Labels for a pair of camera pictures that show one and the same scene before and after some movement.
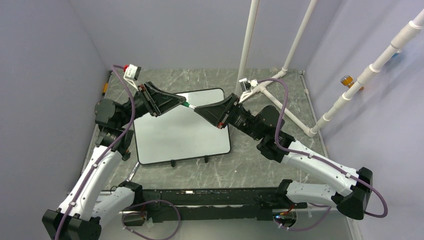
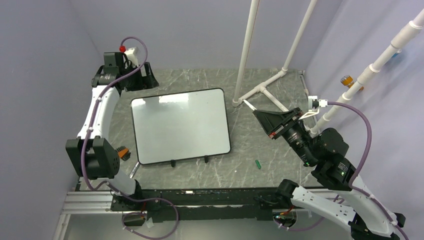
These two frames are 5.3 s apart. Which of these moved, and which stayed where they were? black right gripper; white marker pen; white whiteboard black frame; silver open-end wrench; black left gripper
Moved: white marker pen; black right gripper; black left gripper
Stayed: silver open-end wrench; white whiteboard black frame
